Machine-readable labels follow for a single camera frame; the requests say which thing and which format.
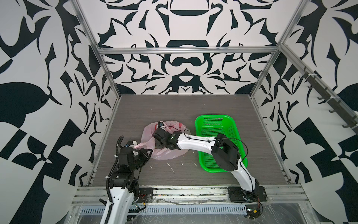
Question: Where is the small green-lit circuit board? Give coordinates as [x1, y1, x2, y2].
[245, 203, 264, 220]

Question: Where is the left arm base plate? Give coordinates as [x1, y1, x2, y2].
[134, 187, 154, 203]

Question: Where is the white slotted cable duct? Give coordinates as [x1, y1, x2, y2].
[79, 204, 247, 216]

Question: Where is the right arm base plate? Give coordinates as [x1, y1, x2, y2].
[227, 186, 267, 203]

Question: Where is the pink plastic bag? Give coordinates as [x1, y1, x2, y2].
[134, 121, 188, 160]

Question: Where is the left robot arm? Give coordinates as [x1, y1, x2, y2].
[100, 146, 153, 224]

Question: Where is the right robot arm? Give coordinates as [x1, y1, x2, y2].
[153, 128, 259, 197]

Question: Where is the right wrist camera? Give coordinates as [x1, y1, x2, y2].
[157, 121, 166, 129]

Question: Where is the aluminium front rail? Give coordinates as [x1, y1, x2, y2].
[71, 184, 309, 206]

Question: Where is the black wall hook rack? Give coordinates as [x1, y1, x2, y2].
[299, 67, 358, 135]

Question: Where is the green plastic perforated basket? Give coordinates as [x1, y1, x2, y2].
[195, 115, 248, 173]

